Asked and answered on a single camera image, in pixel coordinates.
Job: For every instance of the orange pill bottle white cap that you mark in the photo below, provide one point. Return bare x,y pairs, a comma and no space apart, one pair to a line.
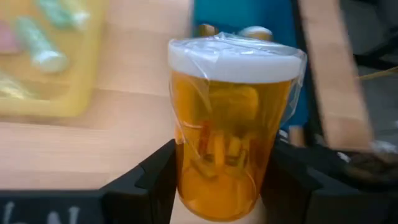
206,30
256,31

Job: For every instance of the tape-wrapped orange pill bottle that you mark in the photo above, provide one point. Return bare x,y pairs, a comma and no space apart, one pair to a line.
230,140

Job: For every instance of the yellow translucent plastic bin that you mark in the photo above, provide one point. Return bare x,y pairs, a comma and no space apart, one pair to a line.
84,77

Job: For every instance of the small teal pill bottle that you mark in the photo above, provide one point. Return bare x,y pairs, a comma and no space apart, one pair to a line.
40,46

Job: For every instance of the small pale green pill bottle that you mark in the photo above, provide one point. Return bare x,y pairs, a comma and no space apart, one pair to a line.
62,14

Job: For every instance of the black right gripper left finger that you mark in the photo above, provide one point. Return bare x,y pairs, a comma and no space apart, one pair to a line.
146,193

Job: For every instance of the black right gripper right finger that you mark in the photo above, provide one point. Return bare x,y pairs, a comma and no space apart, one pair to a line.
286,193

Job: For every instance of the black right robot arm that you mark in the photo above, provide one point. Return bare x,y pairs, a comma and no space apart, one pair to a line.
370,168

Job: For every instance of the blue plastic bin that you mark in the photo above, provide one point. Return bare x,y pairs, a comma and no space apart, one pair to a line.
242,14

